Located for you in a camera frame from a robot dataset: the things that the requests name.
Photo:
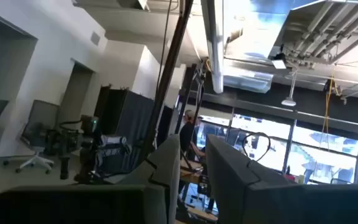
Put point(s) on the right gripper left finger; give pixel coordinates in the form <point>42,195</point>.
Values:
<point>73,205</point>

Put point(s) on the white pendant ceiling lamp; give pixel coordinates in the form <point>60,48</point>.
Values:
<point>288,102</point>

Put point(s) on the white ceiling duct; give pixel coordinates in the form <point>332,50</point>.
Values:
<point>216,46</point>

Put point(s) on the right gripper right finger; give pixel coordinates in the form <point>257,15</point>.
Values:
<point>291,205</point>

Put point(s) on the dark grey room partition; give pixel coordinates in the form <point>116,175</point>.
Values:
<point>129,115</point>

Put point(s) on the person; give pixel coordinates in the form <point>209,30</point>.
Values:
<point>186,133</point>

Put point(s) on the large glass window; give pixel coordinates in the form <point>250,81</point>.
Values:
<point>322,161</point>

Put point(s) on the silver ceiling air duct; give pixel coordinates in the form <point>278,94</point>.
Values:
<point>253,31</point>

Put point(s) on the wall air vent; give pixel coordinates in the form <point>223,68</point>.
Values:
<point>95,38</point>

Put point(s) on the blue grey equipment box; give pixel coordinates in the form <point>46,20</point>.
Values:
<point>113,152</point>

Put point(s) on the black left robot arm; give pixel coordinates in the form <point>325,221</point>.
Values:
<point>87,149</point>

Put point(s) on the wooden workbench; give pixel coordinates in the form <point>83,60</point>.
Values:
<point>191,177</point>

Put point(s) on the black metal table frame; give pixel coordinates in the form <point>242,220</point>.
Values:
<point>170,62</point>

